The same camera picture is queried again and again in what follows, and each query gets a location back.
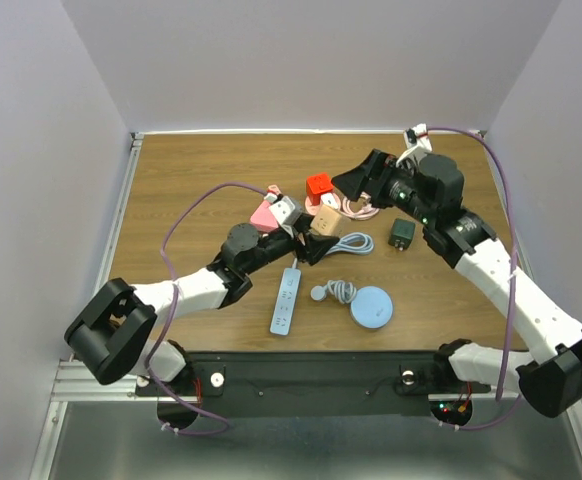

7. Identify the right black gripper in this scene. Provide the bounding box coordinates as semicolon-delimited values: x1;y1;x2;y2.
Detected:
330;148;436;224

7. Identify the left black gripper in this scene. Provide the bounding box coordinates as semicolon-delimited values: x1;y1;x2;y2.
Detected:
241;212;338;276

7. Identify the pink triangular socket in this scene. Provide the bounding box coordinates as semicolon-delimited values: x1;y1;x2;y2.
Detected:
249;200;279;233

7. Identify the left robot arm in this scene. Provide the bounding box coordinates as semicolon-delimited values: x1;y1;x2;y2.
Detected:
64;223;339;394

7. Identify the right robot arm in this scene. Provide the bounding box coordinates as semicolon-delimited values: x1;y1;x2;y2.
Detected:
332;149;582;418

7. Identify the white charger adapter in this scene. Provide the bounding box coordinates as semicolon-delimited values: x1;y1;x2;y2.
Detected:
320;192;340;210

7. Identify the red cube socket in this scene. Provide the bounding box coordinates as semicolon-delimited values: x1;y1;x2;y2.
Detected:
305;172;334;204

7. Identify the blue power strip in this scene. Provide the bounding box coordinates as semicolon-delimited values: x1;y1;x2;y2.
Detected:
269;232;375;336

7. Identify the dark green charger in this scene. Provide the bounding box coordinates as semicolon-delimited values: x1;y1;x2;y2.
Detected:
388;218;416;251

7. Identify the small pink charger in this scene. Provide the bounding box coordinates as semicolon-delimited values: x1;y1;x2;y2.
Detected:
267;185;281;196

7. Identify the blue round socket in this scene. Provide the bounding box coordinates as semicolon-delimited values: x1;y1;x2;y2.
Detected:
310;280;394;330

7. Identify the pink coiled cable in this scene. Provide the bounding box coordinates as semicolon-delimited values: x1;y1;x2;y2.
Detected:
339;194;380;221

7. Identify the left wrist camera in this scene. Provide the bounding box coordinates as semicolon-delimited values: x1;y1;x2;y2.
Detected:
264;190;302;233

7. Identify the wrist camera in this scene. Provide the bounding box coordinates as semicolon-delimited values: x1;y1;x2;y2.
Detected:
396;123;433;168
264;190;302;233

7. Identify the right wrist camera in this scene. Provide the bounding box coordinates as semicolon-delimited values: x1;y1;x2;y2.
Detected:
396;123;433;168

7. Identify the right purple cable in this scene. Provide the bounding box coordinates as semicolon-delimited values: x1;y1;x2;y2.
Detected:
425;125;525;432

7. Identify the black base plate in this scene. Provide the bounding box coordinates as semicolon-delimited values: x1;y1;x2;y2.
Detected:
135;349;492;419

